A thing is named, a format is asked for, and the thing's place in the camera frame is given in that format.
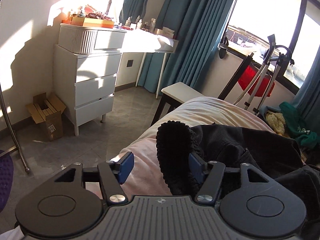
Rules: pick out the white vanity desk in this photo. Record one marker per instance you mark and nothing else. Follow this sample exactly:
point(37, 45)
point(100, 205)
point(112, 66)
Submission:
point(138, 41)

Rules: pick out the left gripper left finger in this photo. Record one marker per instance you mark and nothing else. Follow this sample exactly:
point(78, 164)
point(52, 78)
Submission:
point(112, 175)

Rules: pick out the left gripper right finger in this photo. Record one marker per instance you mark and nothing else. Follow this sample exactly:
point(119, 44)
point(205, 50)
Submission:
point(209, 175)

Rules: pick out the teal left curtain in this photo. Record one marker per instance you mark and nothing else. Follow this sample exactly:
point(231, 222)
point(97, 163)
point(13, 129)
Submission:
point(198, 27)

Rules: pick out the black corduroy pants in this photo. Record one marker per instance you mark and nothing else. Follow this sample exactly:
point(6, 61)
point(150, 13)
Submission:
point(276, 156)

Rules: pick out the teal curtain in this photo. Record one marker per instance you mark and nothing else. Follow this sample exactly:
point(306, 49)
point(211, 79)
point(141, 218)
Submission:
point(198, 27)
point(306, 101)

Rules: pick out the orange tray with cosmetics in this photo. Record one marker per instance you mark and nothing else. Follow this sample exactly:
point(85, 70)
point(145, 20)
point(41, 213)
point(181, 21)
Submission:
point(87, 16)

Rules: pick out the window with dark frame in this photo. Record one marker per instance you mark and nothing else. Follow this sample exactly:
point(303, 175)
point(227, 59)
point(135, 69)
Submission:
point(295, 24)

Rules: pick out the cardboard box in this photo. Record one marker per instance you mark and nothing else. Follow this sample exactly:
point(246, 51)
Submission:
point(47, 111)

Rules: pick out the white bench stool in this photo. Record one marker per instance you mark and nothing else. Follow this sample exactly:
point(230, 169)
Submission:
point(174, 95)

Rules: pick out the teal right curtain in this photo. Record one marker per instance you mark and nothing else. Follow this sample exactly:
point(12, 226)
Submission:
point(306, 101)

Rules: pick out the green sweatshirt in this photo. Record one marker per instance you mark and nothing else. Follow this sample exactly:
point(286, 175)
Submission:
point(297, 127)

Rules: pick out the cream knitted garment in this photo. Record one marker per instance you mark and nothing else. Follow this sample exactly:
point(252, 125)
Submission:
point(276, 121)

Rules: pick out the wavy teal framed mirror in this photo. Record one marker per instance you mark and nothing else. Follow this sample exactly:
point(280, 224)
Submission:
point(133, 9)

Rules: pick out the black wooden rack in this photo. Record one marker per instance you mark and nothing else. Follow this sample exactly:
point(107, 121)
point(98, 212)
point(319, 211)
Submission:
point(236, 76)

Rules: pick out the white dresser with drawers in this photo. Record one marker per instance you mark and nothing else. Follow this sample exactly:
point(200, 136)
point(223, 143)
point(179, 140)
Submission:
point(85, 67)

